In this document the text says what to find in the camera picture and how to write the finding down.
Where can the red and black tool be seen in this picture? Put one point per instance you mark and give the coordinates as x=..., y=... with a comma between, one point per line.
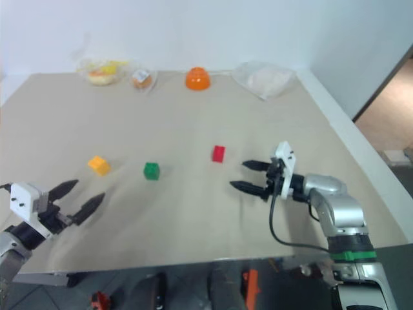
x=100, y=300

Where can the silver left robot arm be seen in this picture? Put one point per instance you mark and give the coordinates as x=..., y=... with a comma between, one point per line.
x=9, y=245

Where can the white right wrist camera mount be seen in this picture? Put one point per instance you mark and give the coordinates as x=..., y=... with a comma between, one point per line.
x=287, y=161

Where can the white box on floor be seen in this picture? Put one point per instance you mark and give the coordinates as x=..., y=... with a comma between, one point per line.
x=393, y=156

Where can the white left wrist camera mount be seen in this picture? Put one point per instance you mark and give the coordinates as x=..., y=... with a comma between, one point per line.
x=22, y=200

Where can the small wrapped bun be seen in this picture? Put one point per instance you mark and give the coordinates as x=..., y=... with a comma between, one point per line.
x=142, y=80

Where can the clear bag with bread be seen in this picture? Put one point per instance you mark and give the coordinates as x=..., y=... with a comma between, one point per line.
x=101, y=74

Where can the green cube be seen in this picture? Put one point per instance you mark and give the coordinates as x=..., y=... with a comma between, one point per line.
x=151, y=171

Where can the red cube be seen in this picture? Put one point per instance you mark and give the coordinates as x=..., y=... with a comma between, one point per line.
x=218, y=153

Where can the orange plastic bowl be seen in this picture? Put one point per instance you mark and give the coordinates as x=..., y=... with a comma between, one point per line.
x=198, y=80

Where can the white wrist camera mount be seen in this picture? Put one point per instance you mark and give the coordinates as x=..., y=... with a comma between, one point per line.
x=22, y=200
x=287, y=161

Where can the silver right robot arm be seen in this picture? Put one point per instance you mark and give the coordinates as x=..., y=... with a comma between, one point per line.
x=342, y=210

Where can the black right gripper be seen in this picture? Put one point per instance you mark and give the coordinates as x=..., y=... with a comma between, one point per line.
x=272, y=181

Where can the clear bag with white contents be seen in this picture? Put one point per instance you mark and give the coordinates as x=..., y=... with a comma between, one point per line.
x=264, y=80

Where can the orange tool under table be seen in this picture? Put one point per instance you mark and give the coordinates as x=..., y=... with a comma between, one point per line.
x=251, y=287

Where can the yellow cube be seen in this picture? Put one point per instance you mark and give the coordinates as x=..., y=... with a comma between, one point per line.
x=99, y=165

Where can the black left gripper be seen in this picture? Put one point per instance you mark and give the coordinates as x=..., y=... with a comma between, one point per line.
x=50, y=218

